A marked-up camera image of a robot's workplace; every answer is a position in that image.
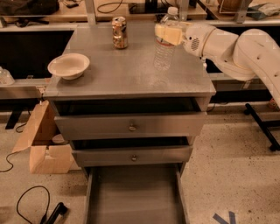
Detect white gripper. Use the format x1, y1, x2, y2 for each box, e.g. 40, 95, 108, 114
155, 24, 215, 57

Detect clear plastic water bottle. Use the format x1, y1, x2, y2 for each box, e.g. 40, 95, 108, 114
154, 6, 179, 71

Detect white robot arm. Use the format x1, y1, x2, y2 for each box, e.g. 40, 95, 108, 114
155, 22, 280, 106

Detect white pump dispenser bottle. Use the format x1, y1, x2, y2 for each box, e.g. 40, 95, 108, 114
201, 57, 207, 70

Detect top grey drawer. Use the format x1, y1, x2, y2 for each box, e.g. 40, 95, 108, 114
54, 112, 207, 140

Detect grey drawer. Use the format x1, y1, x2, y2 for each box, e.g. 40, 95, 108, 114
72, 145, 193, 167
54, 112, 207, 140
83, 164, 190, 224

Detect grey drawer cabinet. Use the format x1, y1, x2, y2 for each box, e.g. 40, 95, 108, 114
43, 22, 217, 224

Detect middle grey drawer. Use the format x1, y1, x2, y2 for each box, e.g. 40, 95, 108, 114
72, 145, 193, 167

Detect bottom grey drawer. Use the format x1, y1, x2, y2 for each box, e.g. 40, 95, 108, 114
83, 164, 190, 224

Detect crushed soda can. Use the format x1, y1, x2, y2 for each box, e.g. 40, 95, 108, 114
112, 17, 128, 49

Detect wooden back desk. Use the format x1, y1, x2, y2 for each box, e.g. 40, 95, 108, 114
0, 0, 207, 25

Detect white bowl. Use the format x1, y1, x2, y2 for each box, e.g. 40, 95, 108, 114
47, 53, 90, 80

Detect black table leg base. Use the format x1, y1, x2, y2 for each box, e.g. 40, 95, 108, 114
244, 103, 280, 151

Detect black bag on desk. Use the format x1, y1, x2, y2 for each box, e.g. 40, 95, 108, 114
0, 0, 60, 16

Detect open cardboard box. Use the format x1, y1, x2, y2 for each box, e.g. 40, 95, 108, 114
12, 101, 78, 174

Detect clear plastic container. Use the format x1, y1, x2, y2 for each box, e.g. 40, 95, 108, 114
0, 66, 15, 86

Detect black tool on floor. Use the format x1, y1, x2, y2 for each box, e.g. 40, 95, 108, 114
45, 202, 68, 224

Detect black floor cable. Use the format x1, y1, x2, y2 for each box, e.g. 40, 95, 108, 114
16, 185, 51, 224

